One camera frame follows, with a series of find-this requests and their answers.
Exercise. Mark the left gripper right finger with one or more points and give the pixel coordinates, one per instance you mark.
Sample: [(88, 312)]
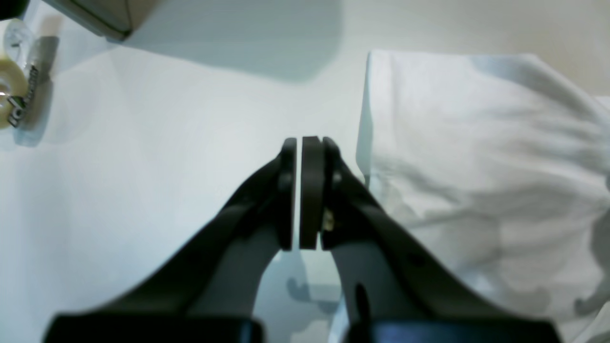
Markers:
[(395, 290)]

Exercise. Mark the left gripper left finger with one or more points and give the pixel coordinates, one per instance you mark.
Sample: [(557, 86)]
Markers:
[(206, 292)]

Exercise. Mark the white printed t-shirt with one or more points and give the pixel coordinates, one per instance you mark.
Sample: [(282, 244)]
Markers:
[(498, 165)]

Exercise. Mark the clear tape dispenser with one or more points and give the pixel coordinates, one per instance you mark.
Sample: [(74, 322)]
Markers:
[(26, 87)]

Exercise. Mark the beige cardboard box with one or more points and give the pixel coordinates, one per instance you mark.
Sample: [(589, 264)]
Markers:
[(114, 19)]

